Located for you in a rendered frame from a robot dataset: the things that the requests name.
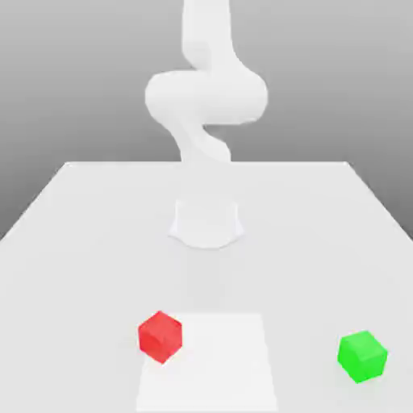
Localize small green cube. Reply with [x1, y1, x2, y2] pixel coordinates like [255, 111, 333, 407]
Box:
[336, 329, 389, 385]

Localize small red cube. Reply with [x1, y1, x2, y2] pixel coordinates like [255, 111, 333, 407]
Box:
[137, 310, 184, 365]

